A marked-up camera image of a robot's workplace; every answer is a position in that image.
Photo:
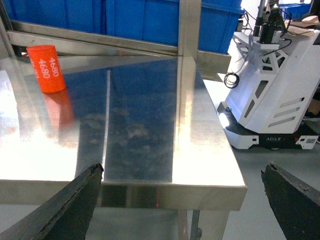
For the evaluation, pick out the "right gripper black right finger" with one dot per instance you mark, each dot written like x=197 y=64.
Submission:
x=295 y=204

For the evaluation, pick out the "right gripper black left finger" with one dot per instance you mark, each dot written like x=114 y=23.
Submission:
x=66 y=215

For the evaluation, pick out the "orange cylindrical capacitor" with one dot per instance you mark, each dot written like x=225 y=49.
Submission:
x=46 y=67

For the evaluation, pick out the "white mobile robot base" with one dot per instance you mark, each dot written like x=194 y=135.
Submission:
x=276 y=85

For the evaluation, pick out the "blue plastic bin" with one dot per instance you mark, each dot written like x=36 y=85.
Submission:
x=157 y=21
x=79 y=15

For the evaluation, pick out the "stainless steel rack frame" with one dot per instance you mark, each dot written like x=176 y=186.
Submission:
x=15 y=35

